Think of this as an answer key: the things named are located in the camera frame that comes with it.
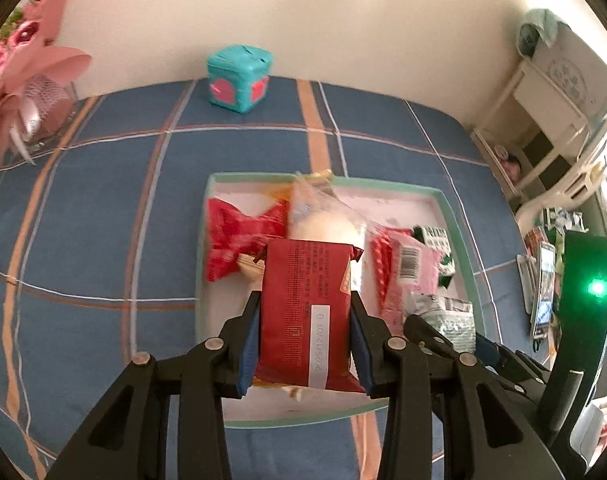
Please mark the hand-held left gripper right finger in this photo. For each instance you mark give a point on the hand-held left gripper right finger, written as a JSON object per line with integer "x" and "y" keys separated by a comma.
{"x": 363, "y": 360}

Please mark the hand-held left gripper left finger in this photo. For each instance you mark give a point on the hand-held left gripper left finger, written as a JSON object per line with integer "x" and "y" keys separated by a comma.
{"x": 247, "y": 360}

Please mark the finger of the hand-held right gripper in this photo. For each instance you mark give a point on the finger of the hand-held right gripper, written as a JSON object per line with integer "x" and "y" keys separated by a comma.
{"x": 488, "y": 350}
{"x": 428, "y": 330}

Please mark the light green snack packet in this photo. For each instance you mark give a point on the light green snack packet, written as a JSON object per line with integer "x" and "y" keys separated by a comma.
{"x": 448, "y": 320}

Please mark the pink snack packet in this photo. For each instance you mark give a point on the pink snack packet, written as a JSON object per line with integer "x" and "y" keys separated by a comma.
{"x": 428, "y": 270}

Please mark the dark red snack packet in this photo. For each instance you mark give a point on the dark red snack packet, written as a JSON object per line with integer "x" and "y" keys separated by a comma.
{"x": 303, "y": 310}

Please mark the green white biscuit packet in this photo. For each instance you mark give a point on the green white biscuit packet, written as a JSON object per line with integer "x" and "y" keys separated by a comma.
{"x": 436, "y": 240}

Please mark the red twisted cracker packet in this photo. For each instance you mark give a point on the red twisted cracker packet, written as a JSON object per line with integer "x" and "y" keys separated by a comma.
{"x": 233, "y": 240}

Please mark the teal rimmed white tray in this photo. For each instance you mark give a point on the teal rimmed white tray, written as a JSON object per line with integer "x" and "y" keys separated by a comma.
{"x": 398, "y": 205}

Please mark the white bun clear packet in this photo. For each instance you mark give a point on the white bun clear packet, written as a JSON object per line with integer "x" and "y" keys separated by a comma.
{"x": 323, "y": 225}

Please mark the smartphone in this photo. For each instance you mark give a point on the smartphone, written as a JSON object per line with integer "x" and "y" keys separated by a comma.
{"x": 543, "y": 285}

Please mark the white phone stand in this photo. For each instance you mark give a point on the white phone stand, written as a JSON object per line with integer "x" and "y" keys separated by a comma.
{"x": 526, "y": 280}

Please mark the pink item on shelf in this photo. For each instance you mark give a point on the pink item on shelf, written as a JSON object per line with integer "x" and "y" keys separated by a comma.
{"x": 511, "y": 166}

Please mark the white bedside shelf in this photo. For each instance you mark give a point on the white bedside shelf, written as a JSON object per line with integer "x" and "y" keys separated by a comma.
{"x": 528, "y": 95}

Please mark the white printed box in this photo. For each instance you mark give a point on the white printed box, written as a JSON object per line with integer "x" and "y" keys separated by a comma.
{"x": 573, "y": 75}

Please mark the teal cloth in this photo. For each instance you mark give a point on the teal cloth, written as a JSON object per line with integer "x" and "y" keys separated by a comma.
{"x": 538, "y": 25}

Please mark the teal cube box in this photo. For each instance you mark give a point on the teal cube box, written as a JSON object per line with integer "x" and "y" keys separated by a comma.
{"x": 233, "y": 85}

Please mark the clear vase with ribbon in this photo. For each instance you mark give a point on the clear vase with ribbon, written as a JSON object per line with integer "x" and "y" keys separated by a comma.
{"x": 48, "y": 110}

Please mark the pink paper flower bouquet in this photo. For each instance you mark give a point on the pink paper flower bouquet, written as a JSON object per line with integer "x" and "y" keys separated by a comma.
{"x": 33, "y": 60}

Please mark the white curved bed frame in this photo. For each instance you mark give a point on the white curved bed frame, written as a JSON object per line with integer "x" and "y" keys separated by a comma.
{"x": 583, "y": 170}

